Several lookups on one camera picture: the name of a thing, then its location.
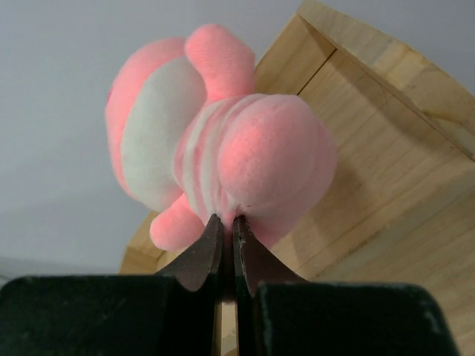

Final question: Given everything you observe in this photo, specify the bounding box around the pink plush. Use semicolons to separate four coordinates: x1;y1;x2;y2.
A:
105;24;337;250

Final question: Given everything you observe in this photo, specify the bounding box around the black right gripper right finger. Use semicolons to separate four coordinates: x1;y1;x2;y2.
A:
232;216;307;355

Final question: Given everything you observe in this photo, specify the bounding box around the wooden two-tier shelf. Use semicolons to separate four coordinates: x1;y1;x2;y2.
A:
121;1;474;355

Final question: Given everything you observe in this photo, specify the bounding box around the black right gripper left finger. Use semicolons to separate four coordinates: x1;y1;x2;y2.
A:
157;215;224;355

